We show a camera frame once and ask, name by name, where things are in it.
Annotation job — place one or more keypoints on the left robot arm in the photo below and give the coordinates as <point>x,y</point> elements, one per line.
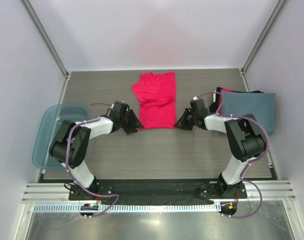
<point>70,144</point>

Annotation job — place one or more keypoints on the left aluminium frame post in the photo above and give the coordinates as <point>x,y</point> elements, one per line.
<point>43,34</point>

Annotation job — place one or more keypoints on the folded grey-blue t shirt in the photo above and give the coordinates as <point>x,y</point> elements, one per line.
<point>261,105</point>

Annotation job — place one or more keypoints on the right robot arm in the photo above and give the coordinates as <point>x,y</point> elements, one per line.
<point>247,141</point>

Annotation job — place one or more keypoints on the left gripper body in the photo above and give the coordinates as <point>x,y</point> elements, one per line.
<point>123,119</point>

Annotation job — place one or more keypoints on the pink t shirt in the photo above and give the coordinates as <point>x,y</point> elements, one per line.
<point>156,93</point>

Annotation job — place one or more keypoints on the aluminium rail beam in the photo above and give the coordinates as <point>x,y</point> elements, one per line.
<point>271,190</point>

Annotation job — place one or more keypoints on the slotted cable duct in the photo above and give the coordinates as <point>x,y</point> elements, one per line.
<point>97,208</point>

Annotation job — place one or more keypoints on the clear blue plastic bin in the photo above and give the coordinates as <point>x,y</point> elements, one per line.
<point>50,123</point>

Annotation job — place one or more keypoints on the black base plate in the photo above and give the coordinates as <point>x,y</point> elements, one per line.
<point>156,192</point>

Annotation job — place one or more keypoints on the aluminium frame post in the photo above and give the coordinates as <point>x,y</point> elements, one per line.
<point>43,34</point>
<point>277,9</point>

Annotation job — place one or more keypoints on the right aluminium frame post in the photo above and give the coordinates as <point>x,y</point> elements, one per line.
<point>277,9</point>

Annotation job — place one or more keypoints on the folded black t shirt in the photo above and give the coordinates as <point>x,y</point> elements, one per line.
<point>214,106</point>

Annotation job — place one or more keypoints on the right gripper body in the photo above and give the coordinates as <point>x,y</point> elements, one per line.
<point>195,116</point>

